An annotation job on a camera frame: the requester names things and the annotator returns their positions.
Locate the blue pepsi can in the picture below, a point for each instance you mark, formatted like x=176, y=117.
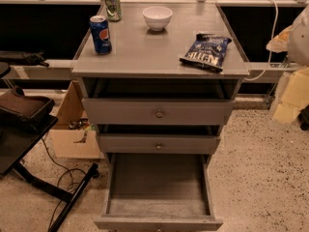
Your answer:
x=100, y=32

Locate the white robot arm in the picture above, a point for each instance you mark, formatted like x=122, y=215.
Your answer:
x=298, y=43

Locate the grey top drawer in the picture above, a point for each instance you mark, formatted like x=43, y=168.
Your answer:
x=180, y=102

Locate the grey drawer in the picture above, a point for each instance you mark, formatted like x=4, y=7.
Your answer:
x=159, y=139
x=180, y=102
x=158, y=193

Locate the grey middle drawer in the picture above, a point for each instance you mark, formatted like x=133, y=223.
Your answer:
x=159, y=139

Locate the grey bottom drawer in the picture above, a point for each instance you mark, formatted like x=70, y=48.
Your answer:
x=158, y=193

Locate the green soda can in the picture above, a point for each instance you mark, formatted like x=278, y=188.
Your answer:
x=113, y=9

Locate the blue chip bag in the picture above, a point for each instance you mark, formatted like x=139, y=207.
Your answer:
x=207, y=52

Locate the cardboard box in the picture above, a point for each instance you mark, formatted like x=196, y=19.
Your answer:
x=72, y=136

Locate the white ceramic bowl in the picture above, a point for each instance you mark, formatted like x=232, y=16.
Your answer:
x=157, y=17

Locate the black stand with tray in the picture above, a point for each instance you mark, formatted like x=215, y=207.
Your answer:
x=19, y=134

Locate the grey side rail shelf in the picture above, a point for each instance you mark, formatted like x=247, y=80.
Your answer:
x=265, y=73

